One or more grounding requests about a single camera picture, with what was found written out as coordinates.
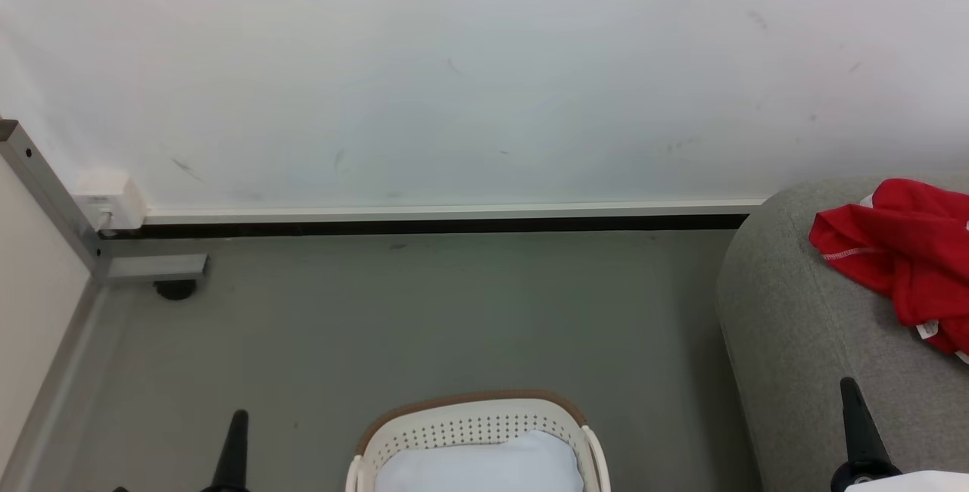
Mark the grey metal frame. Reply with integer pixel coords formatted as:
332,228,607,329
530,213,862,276
0,120,210,286

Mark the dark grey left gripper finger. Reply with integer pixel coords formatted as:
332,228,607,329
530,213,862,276
200,409,251,492

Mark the white perforated laundry basket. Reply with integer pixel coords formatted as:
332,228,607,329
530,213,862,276
346,391,612,492

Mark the white and black baseboard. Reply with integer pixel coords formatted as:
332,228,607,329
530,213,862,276
102,200,770,238

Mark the red and white basketball jersey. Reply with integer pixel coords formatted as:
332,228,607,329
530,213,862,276
809,179,969,365

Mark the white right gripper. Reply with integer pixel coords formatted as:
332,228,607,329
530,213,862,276
831,377,969,492

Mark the white wall box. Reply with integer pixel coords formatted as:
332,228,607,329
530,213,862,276
73,171,147,232

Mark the grey fabric sofa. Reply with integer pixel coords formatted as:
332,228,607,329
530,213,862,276
715,178,969,492

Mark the white cloth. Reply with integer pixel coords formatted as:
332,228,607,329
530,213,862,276
374,430,585,492

